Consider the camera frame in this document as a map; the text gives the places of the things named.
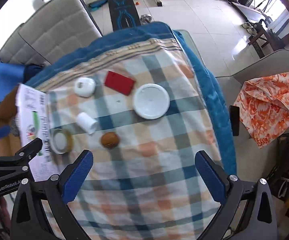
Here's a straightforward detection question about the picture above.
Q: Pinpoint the grey padded chair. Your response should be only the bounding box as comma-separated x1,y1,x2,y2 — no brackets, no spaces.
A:
18,0,103,67
0,24,35,64

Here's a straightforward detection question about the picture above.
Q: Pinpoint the plaid cloth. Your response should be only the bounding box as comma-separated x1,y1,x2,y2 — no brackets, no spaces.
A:
26,38,225,240

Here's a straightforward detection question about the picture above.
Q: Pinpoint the blue blanket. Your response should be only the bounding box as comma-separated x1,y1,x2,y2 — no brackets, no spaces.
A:
24,22,237,175

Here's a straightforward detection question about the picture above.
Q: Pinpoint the orange floral cloth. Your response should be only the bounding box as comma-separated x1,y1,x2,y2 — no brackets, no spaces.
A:
233,70,289,149

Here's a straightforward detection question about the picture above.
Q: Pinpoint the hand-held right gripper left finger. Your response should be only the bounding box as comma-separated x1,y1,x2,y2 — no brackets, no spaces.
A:
11,149,94,240

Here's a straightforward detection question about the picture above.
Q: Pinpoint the red box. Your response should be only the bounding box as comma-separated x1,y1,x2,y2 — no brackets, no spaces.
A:
104,71,136,96

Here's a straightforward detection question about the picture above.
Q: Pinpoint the cardboard box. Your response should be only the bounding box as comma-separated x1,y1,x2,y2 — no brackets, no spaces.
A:
0,84,53,183

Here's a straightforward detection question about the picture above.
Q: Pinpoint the blue yoga mat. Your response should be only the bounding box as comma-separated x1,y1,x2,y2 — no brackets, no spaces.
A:
0,61,26,104

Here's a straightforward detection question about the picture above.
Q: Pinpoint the teal foam pad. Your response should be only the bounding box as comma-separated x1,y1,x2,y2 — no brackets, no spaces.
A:
87,0,108,12

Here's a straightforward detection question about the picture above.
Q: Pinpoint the brown round ball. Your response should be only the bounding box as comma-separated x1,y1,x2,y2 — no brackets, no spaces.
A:
101,132,120,149

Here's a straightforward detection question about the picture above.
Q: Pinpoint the grey shell chair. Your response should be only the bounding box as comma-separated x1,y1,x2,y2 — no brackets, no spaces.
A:
231,49,289,140

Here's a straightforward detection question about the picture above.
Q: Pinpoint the clear tape roll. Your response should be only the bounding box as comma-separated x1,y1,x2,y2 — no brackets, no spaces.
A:
50,128,73,155

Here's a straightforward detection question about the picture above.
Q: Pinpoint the small white cylinder bottle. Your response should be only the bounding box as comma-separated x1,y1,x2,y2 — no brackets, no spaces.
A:
76,112,98,135

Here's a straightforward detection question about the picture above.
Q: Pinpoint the white round lid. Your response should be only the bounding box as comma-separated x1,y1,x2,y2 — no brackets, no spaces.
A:
132,83,170,120

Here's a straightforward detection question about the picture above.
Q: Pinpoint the grey low table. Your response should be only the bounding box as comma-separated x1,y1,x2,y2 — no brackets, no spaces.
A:
232,2,267,23

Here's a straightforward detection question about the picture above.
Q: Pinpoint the dark blue cloth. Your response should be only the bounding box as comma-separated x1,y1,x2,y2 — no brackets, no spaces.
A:
24,64,45,83

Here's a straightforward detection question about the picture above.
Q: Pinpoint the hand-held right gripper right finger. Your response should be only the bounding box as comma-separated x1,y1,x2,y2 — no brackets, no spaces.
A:
195,150,278,240

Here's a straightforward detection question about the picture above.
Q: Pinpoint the dark wooden chair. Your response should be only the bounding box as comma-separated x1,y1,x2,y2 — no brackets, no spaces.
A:
248,19,289,58

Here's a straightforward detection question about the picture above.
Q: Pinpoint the white round case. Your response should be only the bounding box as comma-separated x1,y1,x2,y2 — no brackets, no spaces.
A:
74,77,96,97

